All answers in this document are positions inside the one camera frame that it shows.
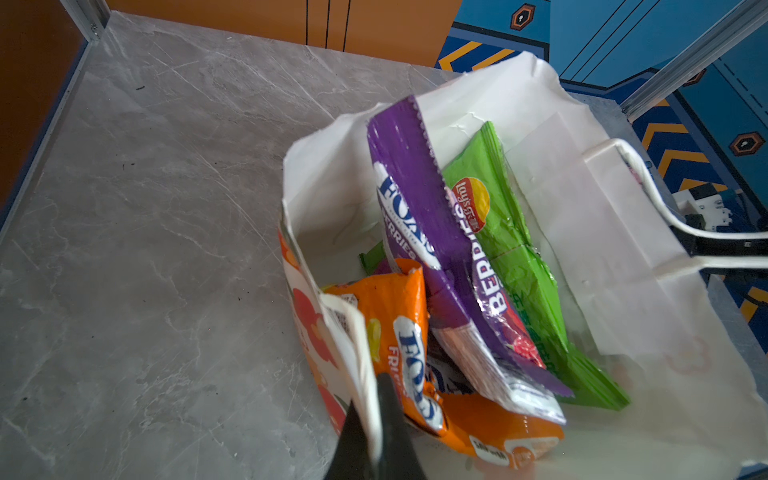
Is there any orange snack packet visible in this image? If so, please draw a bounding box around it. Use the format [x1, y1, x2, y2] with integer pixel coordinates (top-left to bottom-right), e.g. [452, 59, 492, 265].
[325, 259, 564, 469]

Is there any white paper bag with flowers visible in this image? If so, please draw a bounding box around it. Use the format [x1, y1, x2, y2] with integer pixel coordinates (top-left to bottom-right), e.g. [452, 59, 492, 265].
[277, 50, 768, 480]

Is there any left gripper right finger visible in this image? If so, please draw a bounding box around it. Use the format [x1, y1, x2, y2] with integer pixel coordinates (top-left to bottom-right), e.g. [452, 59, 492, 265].
[374, 373, 427, 480]

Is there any aluminium corner post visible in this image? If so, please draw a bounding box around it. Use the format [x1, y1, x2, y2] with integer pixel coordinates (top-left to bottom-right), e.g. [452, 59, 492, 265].
[620, 0, 767, 123]
[60, 0, 111, 42]

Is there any purple small snack packet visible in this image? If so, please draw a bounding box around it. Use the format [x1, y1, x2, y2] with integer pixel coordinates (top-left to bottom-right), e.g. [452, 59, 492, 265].
[367, 96, 571, 425]

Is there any left aluminium corner post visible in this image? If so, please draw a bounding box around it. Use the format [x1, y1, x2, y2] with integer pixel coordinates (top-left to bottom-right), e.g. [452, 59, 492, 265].
[60, 0, 111, 42]

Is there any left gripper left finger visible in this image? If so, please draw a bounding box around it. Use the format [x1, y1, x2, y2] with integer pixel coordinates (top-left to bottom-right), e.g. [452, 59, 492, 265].
[324, 404, 371, 480]

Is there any right aluminium corner post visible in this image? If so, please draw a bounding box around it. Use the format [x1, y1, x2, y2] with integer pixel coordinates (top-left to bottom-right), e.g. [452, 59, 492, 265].
[620, 0, 767, 123]

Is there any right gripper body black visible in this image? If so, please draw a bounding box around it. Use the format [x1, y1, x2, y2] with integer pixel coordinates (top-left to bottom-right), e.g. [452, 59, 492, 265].
[683, 233, 767, 284]

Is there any large green Lays chip bag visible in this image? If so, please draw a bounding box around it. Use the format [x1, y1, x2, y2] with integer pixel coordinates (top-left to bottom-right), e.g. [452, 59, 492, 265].
[359, 121, 631, 412]

